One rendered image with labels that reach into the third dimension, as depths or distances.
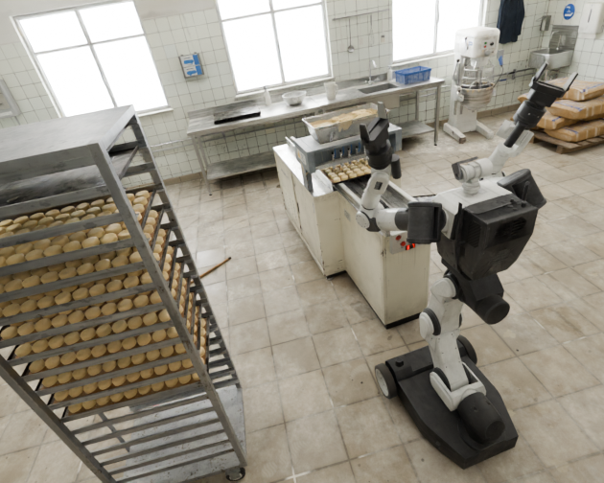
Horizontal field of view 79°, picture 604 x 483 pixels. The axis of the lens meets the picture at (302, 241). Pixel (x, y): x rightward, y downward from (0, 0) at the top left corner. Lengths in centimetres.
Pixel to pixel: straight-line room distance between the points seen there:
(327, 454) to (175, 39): 484
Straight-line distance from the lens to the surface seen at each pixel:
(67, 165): 118
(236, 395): 240
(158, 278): 128
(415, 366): 234
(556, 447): 247
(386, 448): 229
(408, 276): 248
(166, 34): 549
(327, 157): 271
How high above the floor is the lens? 205
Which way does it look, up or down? 33 degrees down
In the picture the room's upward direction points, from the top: 10 degrees counter-clockwise
